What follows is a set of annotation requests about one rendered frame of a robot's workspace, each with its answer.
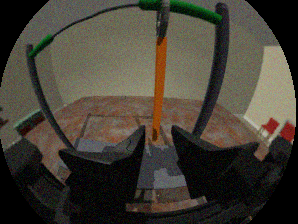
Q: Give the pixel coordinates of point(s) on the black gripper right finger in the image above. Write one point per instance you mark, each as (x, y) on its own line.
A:
(204, 163)

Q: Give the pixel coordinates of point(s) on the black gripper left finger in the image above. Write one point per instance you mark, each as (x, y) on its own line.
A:
(120, 166)

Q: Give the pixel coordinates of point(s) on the orange handle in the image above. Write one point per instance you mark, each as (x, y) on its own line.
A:
(159, 75)

